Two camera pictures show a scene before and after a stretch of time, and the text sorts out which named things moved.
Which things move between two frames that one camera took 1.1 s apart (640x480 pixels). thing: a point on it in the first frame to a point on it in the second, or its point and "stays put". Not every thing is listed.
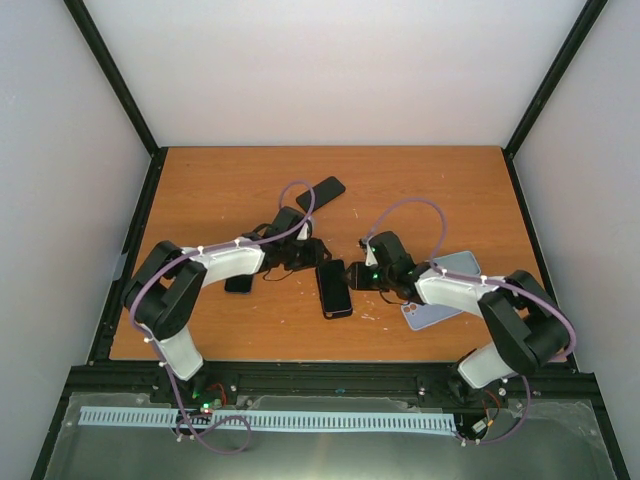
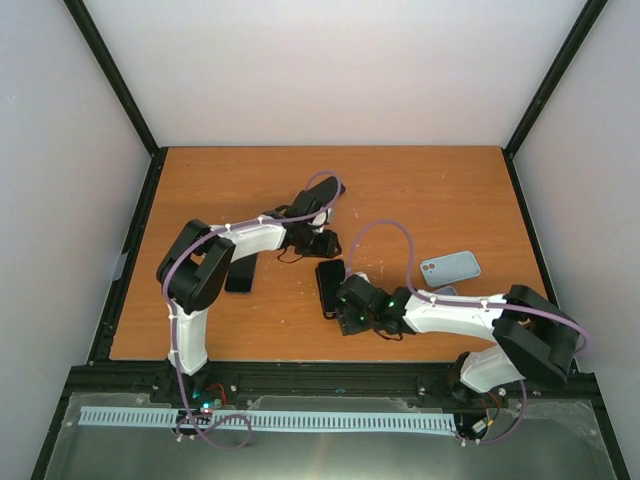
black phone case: (335, 293) stays put
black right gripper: (357, 277) to (349, 324)
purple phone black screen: (334, 286) stays put
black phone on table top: (324, 191) stays put
